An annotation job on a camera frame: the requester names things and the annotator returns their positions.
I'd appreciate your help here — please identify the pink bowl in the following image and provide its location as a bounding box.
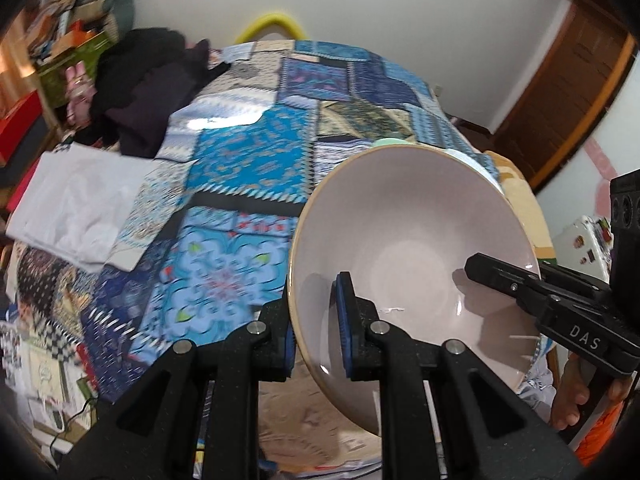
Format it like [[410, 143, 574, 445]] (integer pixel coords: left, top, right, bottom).
[[287, 144, 542, 436]]

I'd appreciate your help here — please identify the red box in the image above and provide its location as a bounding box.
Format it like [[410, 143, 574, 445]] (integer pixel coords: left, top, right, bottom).
[[0, 92, 41, 167]]

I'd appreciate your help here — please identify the black cable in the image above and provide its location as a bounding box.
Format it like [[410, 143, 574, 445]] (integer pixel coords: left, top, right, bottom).
[[49, 394, 102, 462]]

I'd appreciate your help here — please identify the wooden door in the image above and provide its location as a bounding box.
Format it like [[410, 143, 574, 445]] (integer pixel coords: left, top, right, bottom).
[[492, 0, 639, 194]]

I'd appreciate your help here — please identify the black clothing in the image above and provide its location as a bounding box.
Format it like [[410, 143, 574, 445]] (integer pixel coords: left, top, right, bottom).
[[75, 27, 231, 158]]

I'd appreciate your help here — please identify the white cabinet with stickers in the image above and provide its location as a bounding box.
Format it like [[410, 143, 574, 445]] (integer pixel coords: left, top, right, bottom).
[[550, 215, 614, 264]]

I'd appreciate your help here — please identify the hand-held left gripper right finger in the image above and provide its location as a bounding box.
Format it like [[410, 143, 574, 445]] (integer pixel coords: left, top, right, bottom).
[[331, 270, 585, 480]]

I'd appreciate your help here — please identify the yellow foam tube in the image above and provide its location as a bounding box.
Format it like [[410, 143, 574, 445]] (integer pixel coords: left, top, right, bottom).
[[234, 11, 305, 44]]

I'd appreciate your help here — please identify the pile of clutter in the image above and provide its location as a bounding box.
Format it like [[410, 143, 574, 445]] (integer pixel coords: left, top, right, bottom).
[[25, 0, 111, 61]]

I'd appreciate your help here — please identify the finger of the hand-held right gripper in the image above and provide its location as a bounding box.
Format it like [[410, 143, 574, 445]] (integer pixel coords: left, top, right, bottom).
[[464, 252, 552, 312]]

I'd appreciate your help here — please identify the pink bunny toy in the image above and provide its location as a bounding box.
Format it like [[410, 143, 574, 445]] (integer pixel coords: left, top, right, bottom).
[[65, 62, 99, 124]]

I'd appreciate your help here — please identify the person's right hand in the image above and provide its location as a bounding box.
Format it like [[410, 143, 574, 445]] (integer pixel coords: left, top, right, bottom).
[[550, 353, 635, 431]]

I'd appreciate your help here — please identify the white cloth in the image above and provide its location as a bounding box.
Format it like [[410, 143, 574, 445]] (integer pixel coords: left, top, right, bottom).
[[5, 144, 161, 273]]

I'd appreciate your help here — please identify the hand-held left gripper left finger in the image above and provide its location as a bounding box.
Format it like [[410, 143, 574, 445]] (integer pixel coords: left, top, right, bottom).
[[59, 285, 298, 480]]

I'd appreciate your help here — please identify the blue patchwork blanket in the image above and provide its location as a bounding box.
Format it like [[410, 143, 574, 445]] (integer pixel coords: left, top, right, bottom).
[[0, 39, 556, 480]]

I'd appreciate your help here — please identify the green box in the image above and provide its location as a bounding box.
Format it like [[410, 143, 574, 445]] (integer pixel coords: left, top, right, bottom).
[[37, 30, 114, 106]]

